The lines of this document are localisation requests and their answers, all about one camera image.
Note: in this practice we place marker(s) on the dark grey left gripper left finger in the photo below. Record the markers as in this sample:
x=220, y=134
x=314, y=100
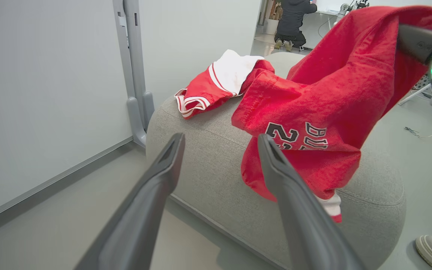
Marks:
x=141, y=217

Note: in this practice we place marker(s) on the white bin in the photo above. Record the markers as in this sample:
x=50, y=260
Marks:
x=272, y=27

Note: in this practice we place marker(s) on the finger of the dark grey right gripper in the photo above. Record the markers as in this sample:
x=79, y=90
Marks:
x=418, y=41

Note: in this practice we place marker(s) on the white stand leg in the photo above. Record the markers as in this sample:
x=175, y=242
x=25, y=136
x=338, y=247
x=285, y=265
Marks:
x=413, y=95

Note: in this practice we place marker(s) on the red jersey with number print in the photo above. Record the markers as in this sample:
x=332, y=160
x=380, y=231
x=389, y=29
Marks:
x=332, y=93

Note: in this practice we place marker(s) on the person in black clothes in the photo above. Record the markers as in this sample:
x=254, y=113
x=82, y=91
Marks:
x=293, y=20

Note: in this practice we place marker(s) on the white desk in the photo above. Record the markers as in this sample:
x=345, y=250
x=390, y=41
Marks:
x=327, y=13

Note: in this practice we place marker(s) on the grey partition post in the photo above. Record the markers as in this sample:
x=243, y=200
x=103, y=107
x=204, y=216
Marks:
x=135, y=75

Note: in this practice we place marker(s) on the grey fabric sofa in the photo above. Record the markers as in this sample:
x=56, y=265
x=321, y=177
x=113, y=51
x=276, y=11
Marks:
x=208, y=157

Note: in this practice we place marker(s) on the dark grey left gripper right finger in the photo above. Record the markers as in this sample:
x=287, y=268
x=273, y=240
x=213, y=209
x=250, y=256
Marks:
x=302, y=225

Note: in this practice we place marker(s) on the red and white shorts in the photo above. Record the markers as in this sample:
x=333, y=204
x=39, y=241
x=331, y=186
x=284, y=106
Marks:
x=201, y=86

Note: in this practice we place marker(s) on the grey partition base rail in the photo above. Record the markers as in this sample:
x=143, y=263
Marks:
x=51, y=187

